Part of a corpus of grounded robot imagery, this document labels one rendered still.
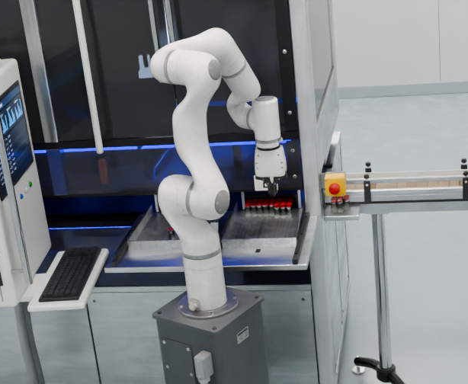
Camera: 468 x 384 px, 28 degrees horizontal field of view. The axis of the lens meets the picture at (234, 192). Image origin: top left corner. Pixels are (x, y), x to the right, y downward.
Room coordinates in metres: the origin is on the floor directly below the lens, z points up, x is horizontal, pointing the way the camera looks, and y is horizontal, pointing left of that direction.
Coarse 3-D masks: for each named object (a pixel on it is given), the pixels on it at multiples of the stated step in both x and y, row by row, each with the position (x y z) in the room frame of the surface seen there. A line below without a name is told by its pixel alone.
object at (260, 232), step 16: (304, 208) 3.28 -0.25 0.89; (240, 224) 3.23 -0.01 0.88; (256, 224) 3.21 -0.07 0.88; (272, 224) 3.19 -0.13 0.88; (288, 224) 3.18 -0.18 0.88; (224, 240) 3.03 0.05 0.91; (240, 240) 3.02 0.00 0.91; (256, 240) 3.01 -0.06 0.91; (272, 240) 3.00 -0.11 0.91; (288, 240) 2.99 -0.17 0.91
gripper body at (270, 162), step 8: (256, 152) 2.96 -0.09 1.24; (264, 152) 2.95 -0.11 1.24; (272, 152) 2.95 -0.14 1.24; (280, 152) 2.95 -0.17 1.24; (256, 160) 2.96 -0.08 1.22; (264, 160) 2.95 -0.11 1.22; (272, 160) 2.95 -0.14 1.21; (280, 160) 2.94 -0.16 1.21; (256, 168) 2.96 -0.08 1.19; (264, 168) 2.95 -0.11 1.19; (272, 168) 2.95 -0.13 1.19; (280, 168) 2.94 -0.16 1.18; (264, 176) 2.96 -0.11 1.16; (272, 176) 2.95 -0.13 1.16; (280, 176) 2.95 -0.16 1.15
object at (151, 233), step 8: (144, 216) 3.33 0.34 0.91; (152, 216) 3.39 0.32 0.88; (160, 216) 3.39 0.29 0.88; (144, 224) 3.31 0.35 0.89; (152, 224) 3.32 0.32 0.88; (160, 224) 3.31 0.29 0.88; (168, 224) 3.30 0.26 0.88; (136, 232) 3.21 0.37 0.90; (144, 232) 3.25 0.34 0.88; (152, 232) 3.24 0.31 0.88; (160, 232) 3.23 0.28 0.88; (128, 240) 3.11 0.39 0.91; (136, 240) 3.18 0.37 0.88; (144, 240) 3.18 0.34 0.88; (152, 240) 3.09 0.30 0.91; (160, 240) 3.08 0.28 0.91; (168, 240) 3.08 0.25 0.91; (176, 240) 3.07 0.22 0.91; (128, 248) 3.11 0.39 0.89; (136, 248) 3.10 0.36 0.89; (144, 248) 3.09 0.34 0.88; (152, 248) 3.09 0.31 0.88; (160, 248) 3.08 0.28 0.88; (168, 248) 3.08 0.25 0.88; (176, 248) 3.07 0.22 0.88
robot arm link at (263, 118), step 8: (264, 96) 2.99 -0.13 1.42; (272, 96) 2.99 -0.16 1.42; (256, 104) 2.94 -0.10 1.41; (264, 104) 2.93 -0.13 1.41; (272, 104) 2.94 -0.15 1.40; (248, 112) 2.98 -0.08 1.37; (256, 112) 2.94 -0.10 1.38; (264, 112) 2.93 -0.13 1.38; (272, 112) 2.94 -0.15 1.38; (248, 120) 2.97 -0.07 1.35; (256, 120) 2.95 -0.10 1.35; (264, 120) 2.93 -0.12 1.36; (272, 120) 2.93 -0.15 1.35; (256, 128) 2.95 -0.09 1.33; (264, 128) 2.93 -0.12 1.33; (272, 128) 2.93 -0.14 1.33; (256, 136) 2.95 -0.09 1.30; (264, 136) 2.93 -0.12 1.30; (272, 136) 2.93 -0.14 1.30
